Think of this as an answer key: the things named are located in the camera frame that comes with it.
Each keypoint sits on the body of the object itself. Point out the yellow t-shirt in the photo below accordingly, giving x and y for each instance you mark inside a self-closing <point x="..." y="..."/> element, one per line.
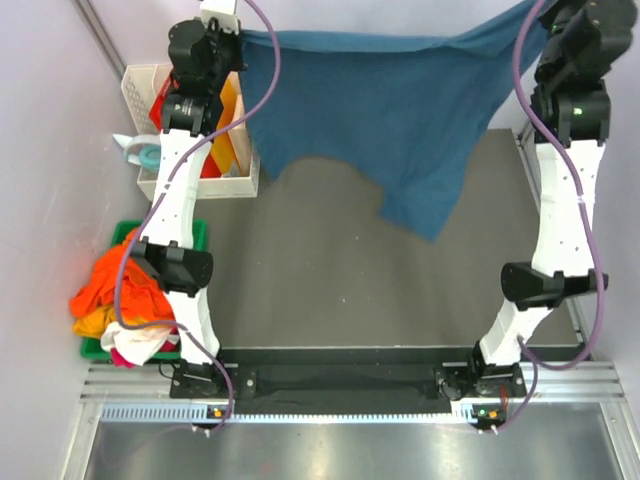
<point x="94" y="324"/>

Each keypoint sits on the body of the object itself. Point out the orange t-shirt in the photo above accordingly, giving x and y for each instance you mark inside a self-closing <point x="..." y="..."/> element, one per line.
<point x="142" y="300"/>

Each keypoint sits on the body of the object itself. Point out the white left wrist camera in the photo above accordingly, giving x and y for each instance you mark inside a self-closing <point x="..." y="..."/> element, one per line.
<point x="224" y="11"/>

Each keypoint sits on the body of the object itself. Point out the blue t-shirt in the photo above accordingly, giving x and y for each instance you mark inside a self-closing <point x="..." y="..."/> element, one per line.
<point x="406" y="111"/>

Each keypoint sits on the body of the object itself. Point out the pink cloth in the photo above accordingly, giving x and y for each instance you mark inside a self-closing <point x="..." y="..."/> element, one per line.
<point x="119" y="361"/>

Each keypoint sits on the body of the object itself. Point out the wooden board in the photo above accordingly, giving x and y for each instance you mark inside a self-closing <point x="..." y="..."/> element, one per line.
<point x="240" y="139"/>

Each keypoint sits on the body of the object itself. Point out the orange plastic board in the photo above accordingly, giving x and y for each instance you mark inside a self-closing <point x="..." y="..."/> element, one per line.
<point x="222" y="159"/>

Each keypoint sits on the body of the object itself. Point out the aluminium frame rail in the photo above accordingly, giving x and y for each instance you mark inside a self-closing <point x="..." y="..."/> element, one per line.
<point x="589" y="382"/>

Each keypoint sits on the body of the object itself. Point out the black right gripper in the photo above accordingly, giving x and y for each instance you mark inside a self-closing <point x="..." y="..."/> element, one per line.
<point x="546" y="12"/>

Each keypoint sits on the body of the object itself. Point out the teal tape roll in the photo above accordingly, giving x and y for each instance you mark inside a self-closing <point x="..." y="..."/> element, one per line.
<point x="150" y="157"/>

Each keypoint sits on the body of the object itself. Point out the green plastic crate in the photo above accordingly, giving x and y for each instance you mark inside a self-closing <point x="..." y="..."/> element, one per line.
<point x="90" y="348"/>

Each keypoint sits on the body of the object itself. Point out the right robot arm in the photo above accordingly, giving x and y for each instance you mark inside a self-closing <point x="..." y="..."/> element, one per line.
<point x="569" y="148"/>

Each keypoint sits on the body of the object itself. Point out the white slotted storage basket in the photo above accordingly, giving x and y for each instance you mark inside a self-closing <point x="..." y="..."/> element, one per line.
<point x="139" y="86"/>

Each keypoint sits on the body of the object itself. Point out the red plastic board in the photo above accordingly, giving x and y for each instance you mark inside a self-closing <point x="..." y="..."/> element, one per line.
<point x="155" y="112"/>

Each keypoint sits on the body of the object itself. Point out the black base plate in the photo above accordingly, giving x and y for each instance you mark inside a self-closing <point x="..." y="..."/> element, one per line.
<point x="349" y="380"/>

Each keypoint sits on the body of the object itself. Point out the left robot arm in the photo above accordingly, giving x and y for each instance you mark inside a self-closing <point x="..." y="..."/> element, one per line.
<point x="165" y="247"/>

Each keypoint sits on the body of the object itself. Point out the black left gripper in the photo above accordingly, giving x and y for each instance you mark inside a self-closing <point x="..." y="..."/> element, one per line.
<point x="234" y="39"/>

